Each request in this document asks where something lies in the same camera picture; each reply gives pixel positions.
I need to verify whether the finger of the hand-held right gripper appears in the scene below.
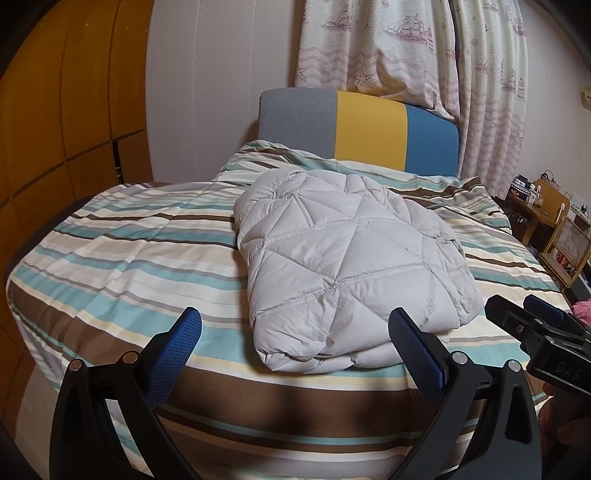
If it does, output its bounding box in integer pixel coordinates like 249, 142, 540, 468
485, 294, 550, 357
524, 294, 591, 346

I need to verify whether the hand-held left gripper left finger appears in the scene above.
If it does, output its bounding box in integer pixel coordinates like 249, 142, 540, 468
48, 305, 204, 480

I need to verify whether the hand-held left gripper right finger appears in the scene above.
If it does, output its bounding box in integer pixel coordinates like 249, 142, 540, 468
388, 307, 543, 480

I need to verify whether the light grey quilted down jacket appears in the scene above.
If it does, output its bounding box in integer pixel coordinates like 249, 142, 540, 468
233, 168, 474, 374

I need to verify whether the rattan chair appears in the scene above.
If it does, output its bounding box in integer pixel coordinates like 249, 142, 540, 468
538, 215, 591, 291

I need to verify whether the wooden desk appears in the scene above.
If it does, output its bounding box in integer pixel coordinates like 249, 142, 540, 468
503, 178, 573, 252

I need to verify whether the striped duvet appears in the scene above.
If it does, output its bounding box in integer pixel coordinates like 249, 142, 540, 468
6, 138, 573, 480

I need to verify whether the dark bed base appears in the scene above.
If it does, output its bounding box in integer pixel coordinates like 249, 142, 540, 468
9, 196, 95, 273

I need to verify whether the grey yellow blue headboard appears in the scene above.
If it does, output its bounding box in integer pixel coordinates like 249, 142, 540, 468
259, 89, 461, 178

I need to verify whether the orange wooden wardrobe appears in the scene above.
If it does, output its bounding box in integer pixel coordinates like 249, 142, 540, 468
0, 0, 153, 416

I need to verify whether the ship print curtain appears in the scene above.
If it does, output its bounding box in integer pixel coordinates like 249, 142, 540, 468
294, 0, 529, 185

